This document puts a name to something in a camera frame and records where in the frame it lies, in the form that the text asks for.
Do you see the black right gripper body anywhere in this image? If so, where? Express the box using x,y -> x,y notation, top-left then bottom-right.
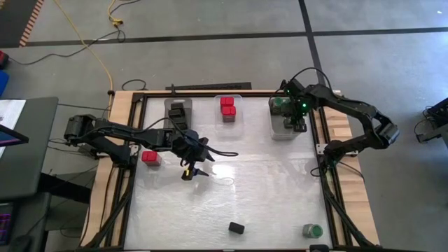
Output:
281,78 -> 315,119

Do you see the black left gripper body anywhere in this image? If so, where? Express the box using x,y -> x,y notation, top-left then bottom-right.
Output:
171,128 -> 211,165

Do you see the translucent white plastic bin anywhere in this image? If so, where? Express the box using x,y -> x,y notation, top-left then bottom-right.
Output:
268,97 -> 304,141

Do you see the silver mounting plate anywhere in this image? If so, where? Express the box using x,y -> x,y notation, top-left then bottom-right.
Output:
316,143 -> 360,157

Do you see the clear plastic bin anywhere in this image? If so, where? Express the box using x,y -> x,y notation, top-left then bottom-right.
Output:
213,93 -> 245,138

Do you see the left clear bin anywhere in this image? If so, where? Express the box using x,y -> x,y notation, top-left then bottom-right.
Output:
161,97 -> 194,141

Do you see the black floor strip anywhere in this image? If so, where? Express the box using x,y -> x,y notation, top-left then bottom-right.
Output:
165,82 -> 253,92

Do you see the dark grey side table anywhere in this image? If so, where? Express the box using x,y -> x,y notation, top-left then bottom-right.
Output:
0,97 -> 60,202

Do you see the white paper sheet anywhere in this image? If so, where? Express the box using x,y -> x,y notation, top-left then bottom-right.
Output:
0,99 -> 27,148

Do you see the tablet with lit screen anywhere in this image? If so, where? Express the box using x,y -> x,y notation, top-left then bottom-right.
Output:
0,122 -> 30,148

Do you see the blue object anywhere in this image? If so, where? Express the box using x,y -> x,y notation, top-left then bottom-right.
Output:
0,69 -> 11,98

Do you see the computer with lit panel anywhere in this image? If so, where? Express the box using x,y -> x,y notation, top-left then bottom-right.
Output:
0,201 -> 17,246

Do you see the black mat orange striped edge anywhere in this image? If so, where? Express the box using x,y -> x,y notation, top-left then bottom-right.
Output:
0,0 -> 46,48

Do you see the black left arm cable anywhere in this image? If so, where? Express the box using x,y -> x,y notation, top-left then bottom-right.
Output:
139,117 -> 240,158

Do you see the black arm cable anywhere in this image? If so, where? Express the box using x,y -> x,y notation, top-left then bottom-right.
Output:
279,66 -> 333,94
139,117 -> 240,158

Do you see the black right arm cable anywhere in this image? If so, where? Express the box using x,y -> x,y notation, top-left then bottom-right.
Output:
279,66 -> 333,94

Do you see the black aluminium table frame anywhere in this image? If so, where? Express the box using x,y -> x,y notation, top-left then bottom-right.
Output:
79,89 -> 382,252

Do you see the black cable loop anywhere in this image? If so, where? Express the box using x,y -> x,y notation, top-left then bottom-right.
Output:
120,78 -> 148,92

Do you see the black floor cable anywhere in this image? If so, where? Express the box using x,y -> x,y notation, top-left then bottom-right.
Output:
8,24 -> 127,67

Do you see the black equipment with cables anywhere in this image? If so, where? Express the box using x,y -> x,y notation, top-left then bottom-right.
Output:
414,97 -> 448,145

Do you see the yellow cable with plug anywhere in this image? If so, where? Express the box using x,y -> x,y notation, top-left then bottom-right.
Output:
106,0 -> 124,27

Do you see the long yellow cable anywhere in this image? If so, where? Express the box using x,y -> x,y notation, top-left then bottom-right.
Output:
54,0 -> 115,95

